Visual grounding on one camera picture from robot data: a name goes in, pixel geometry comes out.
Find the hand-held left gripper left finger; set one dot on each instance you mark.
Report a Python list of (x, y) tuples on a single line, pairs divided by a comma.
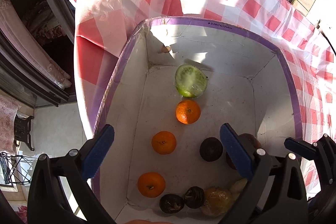
[(97, 151)]

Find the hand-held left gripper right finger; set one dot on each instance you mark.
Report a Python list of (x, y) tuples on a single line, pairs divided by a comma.
[(236, 153)]

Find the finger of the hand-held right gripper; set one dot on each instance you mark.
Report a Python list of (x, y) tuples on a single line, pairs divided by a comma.
[(299, 147)]

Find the dark red apple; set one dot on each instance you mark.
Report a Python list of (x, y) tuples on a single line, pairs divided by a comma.
[(250, 139)]

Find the smooth dark purple passion fruit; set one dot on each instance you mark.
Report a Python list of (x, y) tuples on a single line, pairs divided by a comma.
[(211, 149)]

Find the yellow apple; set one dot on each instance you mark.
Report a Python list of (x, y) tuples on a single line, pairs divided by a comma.
[(238, 186)]

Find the yellow plastic-wrapped fruit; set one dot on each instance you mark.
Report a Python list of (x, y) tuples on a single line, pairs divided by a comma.
[(216, 201)]

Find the wrinkled dark passion fruit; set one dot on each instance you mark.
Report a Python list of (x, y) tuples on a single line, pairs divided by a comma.
[(194, 197), (172, 203)]

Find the small orange mandarin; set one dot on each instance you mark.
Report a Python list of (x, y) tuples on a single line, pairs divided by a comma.
[(188, 111), (163, 142)]

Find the large orange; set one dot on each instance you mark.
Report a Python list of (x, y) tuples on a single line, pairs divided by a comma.
[(151, 184)]

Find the white box with purple rim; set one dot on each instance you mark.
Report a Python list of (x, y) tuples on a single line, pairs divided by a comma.
[(236, 87)]

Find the green plastic-wrapped fruit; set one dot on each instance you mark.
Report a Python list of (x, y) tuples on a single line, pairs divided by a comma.
[(190, 81)]

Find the black plastic stool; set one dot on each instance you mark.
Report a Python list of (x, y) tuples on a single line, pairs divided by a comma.
[(24, 132)]

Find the metal drying rack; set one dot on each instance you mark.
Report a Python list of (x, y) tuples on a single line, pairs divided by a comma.
[(11, 169)]

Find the pink floral cloth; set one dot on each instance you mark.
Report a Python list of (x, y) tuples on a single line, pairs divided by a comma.
[(7, 121)]

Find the pink lace curtain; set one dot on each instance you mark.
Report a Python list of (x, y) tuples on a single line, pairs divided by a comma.
[(31, 40)]

